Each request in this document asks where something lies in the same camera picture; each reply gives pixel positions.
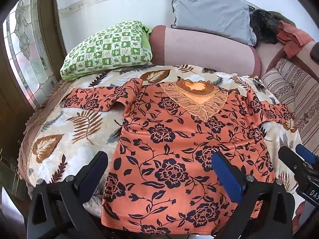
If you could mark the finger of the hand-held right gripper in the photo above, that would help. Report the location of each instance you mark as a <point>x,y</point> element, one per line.
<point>306,153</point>
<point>289,157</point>

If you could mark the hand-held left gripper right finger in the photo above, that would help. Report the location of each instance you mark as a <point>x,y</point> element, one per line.
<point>228,175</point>

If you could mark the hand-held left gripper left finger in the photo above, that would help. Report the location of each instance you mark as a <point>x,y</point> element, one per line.
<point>92,170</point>

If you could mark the orange floral blouse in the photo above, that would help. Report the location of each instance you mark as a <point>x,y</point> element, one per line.
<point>174,142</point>

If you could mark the leaf print blanket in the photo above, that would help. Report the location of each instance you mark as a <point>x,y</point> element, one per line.
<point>82,139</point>

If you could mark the striped beige cushion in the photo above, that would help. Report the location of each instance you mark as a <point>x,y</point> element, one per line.
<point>294,87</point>

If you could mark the brown fringed bedspread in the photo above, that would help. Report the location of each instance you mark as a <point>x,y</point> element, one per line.
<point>37,119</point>

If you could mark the pink bolster pillow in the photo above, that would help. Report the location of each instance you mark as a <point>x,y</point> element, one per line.
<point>265,57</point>
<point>199,52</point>

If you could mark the plain orange cloth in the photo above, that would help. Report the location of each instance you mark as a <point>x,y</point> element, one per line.
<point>294,37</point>

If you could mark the green checked pillow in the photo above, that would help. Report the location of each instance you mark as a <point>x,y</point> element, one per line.
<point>107,49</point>

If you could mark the black furry cloth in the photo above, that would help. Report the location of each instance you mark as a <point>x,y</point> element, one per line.
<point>264,27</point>

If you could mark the stained glass window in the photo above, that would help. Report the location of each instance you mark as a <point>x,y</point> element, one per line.
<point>25,54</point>

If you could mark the grey pillow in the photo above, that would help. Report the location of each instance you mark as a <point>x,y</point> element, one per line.
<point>211,10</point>

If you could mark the wooden window frame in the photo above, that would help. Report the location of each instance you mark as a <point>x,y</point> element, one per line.
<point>48,29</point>

